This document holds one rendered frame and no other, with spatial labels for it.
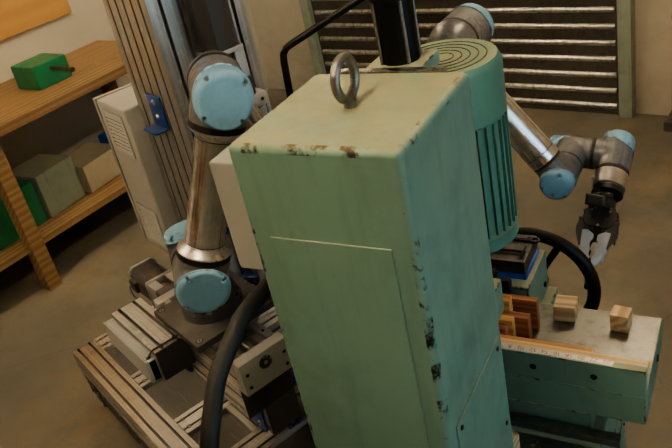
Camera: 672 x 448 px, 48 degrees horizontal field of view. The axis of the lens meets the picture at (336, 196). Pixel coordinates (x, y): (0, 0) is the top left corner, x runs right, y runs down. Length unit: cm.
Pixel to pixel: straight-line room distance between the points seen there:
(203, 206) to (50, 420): 175
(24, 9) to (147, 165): 246
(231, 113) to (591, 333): 78
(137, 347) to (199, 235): 51
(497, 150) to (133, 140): 118
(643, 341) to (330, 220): 77
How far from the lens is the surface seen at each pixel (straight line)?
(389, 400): 99
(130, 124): 208
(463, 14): 184
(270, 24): 553
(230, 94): 146
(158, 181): 215
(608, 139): 192
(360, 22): 500
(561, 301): 150
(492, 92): 112
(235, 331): 97
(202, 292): 163
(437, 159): 86
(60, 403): 323
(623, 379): 134
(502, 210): 121
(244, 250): 100
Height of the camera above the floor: 185
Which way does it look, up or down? 28 degrees down
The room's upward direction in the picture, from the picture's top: 13 degrees counter-clockwise
